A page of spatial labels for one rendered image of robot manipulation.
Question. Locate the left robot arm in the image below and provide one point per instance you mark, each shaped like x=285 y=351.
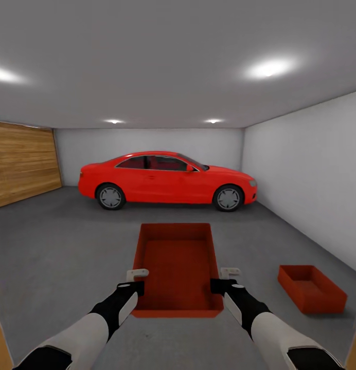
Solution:
x=78 y=347

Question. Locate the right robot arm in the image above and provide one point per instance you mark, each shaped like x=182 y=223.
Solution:
x=282 y=347

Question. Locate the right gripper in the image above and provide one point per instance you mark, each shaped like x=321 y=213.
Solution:
x=216 y=285

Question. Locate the storage box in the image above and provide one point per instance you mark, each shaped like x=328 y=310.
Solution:
x=181 y=261
x=329 y=298

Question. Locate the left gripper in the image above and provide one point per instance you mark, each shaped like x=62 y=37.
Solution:
x=139 y=287

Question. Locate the car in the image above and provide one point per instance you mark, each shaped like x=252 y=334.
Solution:
x=165 y=177

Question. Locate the garage door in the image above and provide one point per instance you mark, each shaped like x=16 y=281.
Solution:
x=28 y=162

